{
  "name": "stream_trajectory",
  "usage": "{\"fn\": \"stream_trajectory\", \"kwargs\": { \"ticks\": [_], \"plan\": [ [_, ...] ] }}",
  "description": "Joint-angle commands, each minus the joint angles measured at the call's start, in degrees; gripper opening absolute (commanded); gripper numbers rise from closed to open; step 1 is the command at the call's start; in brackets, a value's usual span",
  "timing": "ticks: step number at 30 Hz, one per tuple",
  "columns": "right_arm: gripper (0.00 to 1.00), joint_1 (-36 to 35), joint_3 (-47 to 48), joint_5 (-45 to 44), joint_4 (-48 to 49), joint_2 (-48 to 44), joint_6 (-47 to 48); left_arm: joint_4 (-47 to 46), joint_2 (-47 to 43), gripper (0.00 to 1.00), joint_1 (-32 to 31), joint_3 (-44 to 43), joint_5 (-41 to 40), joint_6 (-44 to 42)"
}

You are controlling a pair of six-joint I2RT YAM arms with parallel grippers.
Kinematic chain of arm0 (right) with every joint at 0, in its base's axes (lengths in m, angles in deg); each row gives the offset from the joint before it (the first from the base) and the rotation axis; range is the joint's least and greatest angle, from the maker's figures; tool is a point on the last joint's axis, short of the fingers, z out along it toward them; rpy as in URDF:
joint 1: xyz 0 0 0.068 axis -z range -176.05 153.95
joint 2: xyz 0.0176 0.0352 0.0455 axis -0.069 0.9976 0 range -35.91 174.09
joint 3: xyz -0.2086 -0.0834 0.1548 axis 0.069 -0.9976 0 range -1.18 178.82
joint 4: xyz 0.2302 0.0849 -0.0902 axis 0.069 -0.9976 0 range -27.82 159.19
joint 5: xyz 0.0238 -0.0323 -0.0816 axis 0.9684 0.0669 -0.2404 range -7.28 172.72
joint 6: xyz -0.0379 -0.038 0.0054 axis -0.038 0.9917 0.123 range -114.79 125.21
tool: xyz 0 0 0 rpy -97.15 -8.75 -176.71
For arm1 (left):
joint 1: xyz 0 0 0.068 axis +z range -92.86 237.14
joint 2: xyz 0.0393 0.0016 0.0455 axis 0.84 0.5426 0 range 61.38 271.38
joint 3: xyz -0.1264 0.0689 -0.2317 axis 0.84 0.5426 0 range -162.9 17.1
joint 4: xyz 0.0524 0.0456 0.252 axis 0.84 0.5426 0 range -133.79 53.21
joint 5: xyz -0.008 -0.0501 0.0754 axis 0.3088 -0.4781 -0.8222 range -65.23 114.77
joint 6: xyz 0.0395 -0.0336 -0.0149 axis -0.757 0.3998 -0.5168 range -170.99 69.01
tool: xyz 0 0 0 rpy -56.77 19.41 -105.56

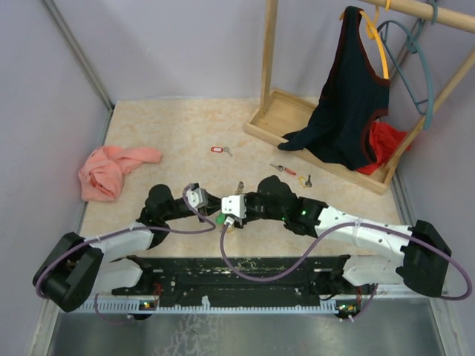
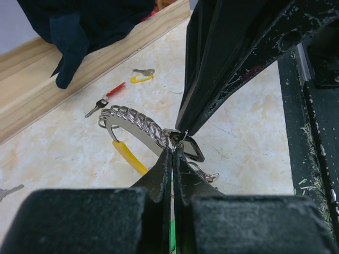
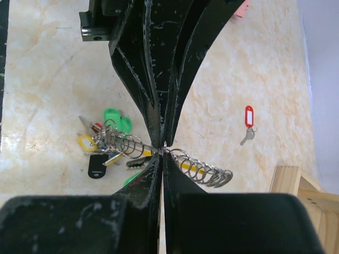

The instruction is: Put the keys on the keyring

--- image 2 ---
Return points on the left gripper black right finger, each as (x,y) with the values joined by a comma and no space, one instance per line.
(208,221)

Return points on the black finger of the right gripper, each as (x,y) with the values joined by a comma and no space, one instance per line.
(297,22)
(220,34)

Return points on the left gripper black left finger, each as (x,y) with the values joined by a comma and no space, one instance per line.
(113,220)

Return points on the large keyring with coloured tags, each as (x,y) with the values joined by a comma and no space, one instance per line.
(145,130)

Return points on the key with black fob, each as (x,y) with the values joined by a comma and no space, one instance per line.
(190,147)

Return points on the key with long red tag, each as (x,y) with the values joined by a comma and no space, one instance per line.
(103,102)

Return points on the dark navy tank top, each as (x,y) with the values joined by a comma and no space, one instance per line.
(78,28)

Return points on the wooden clothes rack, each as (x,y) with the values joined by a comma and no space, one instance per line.
(28,84)

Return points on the key with yellow ring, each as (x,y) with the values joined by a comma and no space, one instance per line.
(143,75)

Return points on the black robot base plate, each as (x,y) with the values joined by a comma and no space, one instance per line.
(311,117)

